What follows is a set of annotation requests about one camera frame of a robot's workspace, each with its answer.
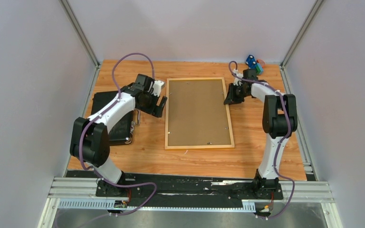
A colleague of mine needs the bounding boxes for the purple cable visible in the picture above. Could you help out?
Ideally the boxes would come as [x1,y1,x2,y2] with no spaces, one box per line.
[53,52,157,228]
[228,60,296,220]

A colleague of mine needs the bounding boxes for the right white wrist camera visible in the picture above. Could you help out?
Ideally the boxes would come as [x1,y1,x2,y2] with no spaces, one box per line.
[233,69,243,86]

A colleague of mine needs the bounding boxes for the brown backing board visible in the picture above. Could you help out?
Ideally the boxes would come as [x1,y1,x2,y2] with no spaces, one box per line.
[167,80,232,146]

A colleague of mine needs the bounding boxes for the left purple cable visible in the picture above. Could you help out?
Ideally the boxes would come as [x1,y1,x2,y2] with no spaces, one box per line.
[53,52,157,228]

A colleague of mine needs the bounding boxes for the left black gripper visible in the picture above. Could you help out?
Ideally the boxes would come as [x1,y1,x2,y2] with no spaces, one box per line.
[137,91,167,118]

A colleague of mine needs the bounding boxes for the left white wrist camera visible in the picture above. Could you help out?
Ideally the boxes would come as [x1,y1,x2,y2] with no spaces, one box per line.
[152,80,165,97]

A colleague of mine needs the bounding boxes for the blue green toy blocks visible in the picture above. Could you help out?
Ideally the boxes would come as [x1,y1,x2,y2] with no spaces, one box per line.
[245,55,264,75]

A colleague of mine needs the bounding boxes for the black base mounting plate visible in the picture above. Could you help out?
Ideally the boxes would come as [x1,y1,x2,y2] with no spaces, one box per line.
[66,170,283,209]

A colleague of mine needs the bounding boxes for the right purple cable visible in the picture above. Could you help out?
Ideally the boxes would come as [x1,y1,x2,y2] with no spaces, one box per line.
[228,60,296,220]

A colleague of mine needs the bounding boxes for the wooden picture frame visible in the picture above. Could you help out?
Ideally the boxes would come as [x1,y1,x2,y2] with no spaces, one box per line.
[164,77,235,150]

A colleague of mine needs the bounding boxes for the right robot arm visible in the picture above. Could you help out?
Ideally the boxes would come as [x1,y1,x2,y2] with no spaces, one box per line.
[224,68,298,199]

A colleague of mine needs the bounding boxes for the orange round object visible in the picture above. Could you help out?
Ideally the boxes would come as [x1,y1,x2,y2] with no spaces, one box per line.
[257,59,265,67]

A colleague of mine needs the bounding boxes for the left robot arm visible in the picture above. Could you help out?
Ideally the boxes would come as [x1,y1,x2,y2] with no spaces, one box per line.
[70,74,167,196]

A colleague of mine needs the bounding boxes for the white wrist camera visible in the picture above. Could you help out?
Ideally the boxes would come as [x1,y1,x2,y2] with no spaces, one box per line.
[152,80,165,97]
[233,69,243,86]

